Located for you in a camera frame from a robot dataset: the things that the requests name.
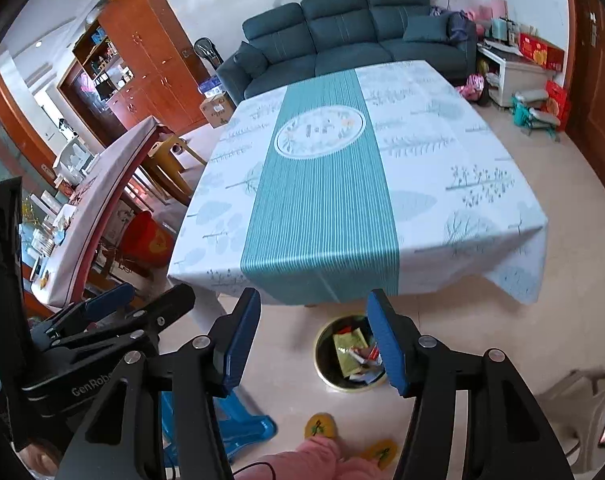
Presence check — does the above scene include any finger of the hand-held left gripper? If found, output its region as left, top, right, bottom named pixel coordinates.
left=30, top=282, right=136, bottom=341
left=50, top=284, right=197, bottom=356

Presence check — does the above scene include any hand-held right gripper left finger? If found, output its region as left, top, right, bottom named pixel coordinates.
left=57, top=287, right=262, bottom=480

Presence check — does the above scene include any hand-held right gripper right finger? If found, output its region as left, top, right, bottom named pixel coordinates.
left=367, top=288, right=578, bottom=480

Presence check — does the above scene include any yellow round trash bin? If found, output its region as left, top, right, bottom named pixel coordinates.
left=313, top=314, right=389, bottom=392

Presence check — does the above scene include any person's left hand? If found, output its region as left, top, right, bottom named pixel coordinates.
left=23, top=441, right=64, bottom=478

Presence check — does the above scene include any yellow green snack packet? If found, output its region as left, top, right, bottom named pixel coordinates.
left=334, top=332, right=369, bottom=376

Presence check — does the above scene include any red bucket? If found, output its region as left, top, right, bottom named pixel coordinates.
left=120, top=211, right=176, bottom=267

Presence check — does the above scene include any blue plastic stool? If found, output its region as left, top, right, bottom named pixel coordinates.
left=160, top=390, right=278, bottom=468

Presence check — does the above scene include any yellow slipper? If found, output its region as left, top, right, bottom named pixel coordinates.
left=304, top=412, right=339, bottom=443
left=360, top=439, right=398, bottom=470

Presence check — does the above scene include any wooden side table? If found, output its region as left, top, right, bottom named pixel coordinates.
left=32, top=115, right=193, bottom=311

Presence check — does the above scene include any yellow plastic stool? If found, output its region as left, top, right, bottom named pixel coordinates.
left=150, top=132, right=208, bottom=196

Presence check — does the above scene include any table with teal tablecloth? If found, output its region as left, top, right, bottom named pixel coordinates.
left=167, top=60, right=549, bottom=306

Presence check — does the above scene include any grey plastic chair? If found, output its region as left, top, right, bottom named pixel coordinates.
left=535, top=367, right=605, bottom=480

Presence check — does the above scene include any cardboard box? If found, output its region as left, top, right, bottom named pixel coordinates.
left=199, top=91, right=236, bottom=128

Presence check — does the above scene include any wooden cabinet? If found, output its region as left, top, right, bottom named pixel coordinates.
left=57, top=0, right=209, bottom=148

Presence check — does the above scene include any black standing fan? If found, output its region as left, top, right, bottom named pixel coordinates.
left=192, top=37, right=222, bottom=81

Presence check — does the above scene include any dark teal cushion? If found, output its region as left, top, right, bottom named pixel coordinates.
left=235, top=42, right=269, bottom=78
left=403, top=14, right=451, bottom=43

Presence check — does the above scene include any pink printed bag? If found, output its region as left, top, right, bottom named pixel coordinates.
left=457, top=74, right=486, bottom=106

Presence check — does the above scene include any teal stepper machine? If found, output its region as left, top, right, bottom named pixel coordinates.
left=513, top=90, right=561, bottom=136

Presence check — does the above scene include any small red gift box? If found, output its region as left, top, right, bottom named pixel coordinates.
left=545, top=80, right=571, bottom=128

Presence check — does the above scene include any white low cabinet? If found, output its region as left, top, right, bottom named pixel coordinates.
left=477, top=45, right=548, bottom=108

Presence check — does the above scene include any dark teal sofa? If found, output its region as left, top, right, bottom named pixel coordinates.
left=216, top=0, right=478, bottom=106

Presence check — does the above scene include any wide red gift box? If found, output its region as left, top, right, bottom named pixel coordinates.
left=519, top=33, right=566, bottom=72

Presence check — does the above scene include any brown wooden door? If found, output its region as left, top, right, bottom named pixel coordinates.
left=563, top=0, right=605, bottom=211

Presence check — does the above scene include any mint green appliance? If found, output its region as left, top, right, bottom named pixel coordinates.
left=490, top=16, right=516, bottom=43

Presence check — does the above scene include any purple bag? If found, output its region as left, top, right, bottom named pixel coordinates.
left=430, top=6, right=471, bottom=36

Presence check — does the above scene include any pink gift bag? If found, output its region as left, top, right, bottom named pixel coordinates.
left=465, top=0, right=508, bottom=28

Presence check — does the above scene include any black cable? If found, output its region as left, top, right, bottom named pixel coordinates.
left=230, top=462, right=278, bottom=480

